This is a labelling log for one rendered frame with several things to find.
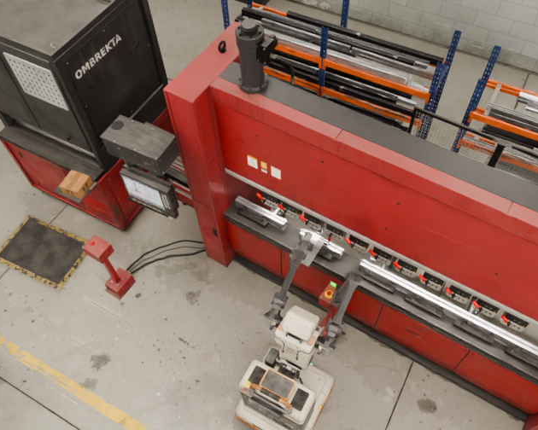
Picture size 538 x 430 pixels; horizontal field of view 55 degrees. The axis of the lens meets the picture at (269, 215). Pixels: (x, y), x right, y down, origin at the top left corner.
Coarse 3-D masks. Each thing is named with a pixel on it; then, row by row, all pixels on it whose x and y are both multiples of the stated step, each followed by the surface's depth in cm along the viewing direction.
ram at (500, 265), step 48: (240, 144) 383; (288, 144) 350; (288, 192) 395; (336, 192) 360; (384, 192) 330; (384, 240) 370; (432, 240) 339; (480, 240) 313; (480, 288) 350; (528, 288) 322
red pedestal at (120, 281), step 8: (96, 240) 458; (88, 248) 454; (96, 248) 453; (104, 248) 453; (112, 248) 461; (96, 256) 449; (104, 256) 456; (104, 264) 481; (112, 272) 492; (120, 272) 516; (112, 280) 511; (120, 280) 511; (128, 280) 512; (112, 288) 507; (120, 288) 507; (128, 288) 518; (120, 296) 513
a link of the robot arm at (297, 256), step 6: (294, 252) 359; (300, 252) 361; (294, 258) 356; (300, 258) 357; (294, 264) 355; (288, 270) 359; (294, 270) 357; (288, 276) 360; (288, 282) 362; (282, 288) 365; (288, 288) 365; (276, 294) 369; (282, 294) 367; (282, 306) 369
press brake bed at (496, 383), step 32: (256, 256) 491; (288, 256) 452; (320, 288) 465; (352, 320) 488; (384, 320) 440; (416, 320) 409; (416, 352) 469; (448, 352) 419; (480, 352) 391; (480, 384) 433; (512, 384) 399
